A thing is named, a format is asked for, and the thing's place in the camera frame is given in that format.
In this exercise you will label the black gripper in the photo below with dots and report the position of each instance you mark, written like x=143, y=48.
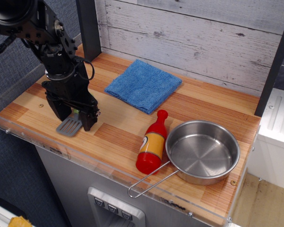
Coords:
x=64, y=92

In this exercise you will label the green handled grey spatula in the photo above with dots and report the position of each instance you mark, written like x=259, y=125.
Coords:
x=71, y=125

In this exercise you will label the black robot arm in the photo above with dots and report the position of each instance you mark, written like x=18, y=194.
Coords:
x=38, y=27

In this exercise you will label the red toy sauce bottle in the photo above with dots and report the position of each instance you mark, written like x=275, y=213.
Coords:
x=153, y=145

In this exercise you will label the clear acrylic table guard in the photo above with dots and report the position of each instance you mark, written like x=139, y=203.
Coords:
x=113, y=142

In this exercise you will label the blue folded cloth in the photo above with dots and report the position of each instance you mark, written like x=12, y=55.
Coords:
x=143, y=86

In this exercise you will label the grey cabinet with button panel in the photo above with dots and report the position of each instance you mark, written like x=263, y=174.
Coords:
x=91, y=198

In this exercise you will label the stainless steel pan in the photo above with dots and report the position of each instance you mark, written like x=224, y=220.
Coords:
x=202, y=152

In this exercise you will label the white ribbed side shelf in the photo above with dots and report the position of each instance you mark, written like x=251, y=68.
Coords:
x=266, y=160

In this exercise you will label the dark left upright post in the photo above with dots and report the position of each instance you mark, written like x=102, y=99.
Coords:
x=89, y=28

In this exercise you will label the dark upright post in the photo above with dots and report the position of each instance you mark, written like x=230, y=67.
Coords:
x=271, y=78
x=89, y=28

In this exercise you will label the dark right upright post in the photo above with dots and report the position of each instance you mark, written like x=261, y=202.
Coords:
x=271, y=78

